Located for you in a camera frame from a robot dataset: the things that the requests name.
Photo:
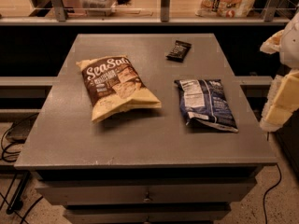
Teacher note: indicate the gray table with drawers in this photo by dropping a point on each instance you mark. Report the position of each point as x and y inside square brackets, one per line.
[100, 172]

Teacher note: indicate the blue chips bag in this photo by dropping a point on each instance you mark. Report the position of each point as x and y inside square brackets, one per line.
[204, 101]

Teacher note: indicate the clear plastic container on shelf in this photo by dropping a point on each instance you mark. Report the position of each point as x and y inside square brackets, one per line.
[97, 7]

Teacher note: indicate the black power adapter on floor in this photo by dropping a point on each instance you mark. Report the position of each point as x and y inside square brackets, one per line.
[20, 130]

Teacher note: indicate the colourful snack bag on shelf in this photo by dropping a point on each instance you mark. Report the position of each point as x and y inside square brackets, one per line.
[225, 8]

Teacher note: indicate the drawer knob metal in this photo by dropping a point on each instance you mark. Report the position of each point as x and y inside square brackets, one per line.
[147, 198]

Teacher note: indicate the metal shelf rack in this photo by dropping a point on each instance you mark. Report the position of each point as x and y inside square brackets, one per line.
[139, 12]

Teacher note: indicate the black rxbar chocolate bar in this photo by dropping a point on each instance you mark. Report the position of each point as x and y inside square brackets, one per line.
[179, 51]

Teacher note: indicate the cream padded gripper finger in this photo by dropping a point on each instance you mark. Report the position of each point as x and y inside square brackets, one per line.
[272, 44]
[282, 101]

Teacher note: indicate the brown Sea Salt chips bag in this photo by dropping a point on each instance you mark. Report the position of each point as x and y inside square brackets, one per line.
[114, 86]

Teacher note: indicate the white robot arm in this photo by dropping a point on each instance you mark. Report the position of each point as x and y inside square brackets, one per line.
[289, 44]

